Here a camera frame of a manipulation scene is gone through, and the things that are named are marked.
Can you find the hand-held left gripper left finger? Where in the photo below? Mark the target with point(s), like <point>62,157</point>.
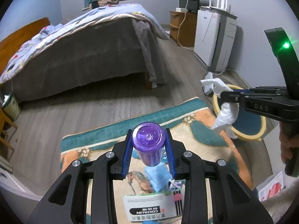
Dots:
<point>125,158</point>

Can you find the person's right hand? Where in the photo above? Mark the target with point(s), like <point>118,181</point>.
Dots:
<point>283,140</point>

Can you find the small crumpled wrapper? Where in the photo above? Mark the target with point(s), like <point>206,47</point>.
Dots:
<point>175,184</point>

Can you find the grey fuzzy blanket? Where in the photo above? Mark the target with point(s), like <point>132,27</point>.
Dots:
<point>282,210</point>

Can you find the light blue cloth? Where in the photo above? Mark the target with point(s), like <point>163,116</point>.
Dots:
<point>157,177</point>

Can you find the white medicine box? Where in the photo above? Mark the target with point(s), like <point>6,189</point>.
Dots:
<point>149,205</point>

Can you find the white air purifier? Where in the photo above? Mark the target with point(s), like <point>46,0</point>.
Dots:
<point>210,42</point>

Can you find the grey hanging blanket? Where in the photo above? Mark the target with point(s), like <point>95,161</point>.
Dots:
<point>149,51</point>

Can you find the white router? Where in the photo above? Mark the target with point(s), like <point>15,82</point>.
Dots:
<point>220,4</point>

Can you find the purple plastic bottle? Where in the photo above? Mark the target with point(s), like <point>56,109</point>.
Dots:
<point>148,140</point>

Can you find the wooden bed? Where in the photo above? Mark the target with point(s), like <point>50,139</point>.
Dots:
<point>77,58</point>

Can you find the white tissue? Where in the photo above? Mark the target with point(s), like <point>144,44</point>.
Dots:
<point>226,114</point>

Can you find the yellow-rimmed blue waste bin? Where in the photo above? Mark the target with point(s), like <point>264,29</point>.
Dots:
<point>250,126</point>

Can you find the wooden chair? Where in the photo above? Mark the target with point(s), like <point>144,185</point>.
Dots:
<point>4,130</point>

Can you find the blue printed duvet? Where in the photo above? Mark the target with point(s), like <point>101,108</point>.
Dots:
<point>70,30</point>

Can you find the small green white wastebasket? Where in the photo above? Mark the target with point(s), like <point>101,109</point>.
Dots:
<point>11,107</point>

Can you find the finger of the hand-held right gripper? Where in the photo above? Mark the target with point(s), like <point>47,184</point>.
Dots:
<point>239,88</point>
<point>233,96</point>

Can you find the wooden cabinet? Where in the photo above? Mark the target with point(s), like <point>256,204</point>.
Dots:
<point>182,30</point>

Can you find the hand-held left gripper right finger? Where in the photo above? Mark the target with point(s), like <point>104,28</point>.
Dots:
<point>170,158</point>

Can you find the red printed paper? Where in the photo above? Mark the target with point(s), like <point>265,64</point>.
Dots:
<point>273,189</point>

